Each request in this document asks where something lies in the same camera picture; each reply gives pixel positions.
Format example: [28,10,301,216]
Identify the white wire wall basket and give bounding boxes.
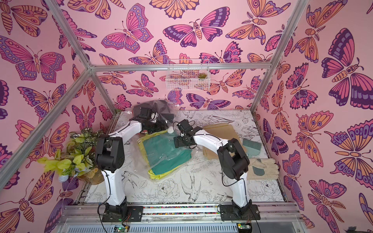
[165,58,211,91]

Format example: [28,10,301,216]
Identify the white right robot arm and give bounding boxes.
[174,119,252,215]

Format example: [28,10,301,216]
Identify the aluminium mounting rail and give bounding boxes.
[55,203,308,233]

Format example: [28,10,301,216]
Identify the aluminium frame bars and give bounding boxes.
[1,1,308,187]

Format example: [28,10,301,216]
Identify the white vacuum bag valve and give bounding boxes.
[167,127,174,134]

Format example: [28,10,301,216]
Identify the yellow folded garment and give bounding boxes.
[136,130,187,181]

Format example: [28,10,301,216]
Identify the clear plastic vacuum bag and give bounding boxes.
[119,101,192,182]

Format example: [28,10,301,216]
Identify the dark grey folded garment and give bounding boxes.
[131,100,174,123]

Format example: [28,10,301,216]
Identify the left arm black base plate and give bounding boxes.
[102,205,144,222]

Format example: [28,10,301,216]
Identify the green trousers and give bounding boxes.
[142,132,193,175]

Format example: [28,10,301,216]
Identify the small green succulent plant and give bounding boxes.
[198,73,208,79]

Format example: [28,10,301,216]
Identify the beige work glove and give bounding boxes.
[247,158,279,180]

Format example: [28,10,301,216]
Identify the green leafy potted plant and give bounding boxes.
[37,128,105,185]

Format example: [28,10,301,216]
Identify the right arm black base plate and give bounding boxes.
[217,204,261,221]

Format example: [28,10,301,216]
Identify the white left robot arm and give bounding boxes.
[95,107,174,220]

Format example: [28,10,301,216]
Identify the beige trousers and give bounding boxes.
[203,123,247,160]

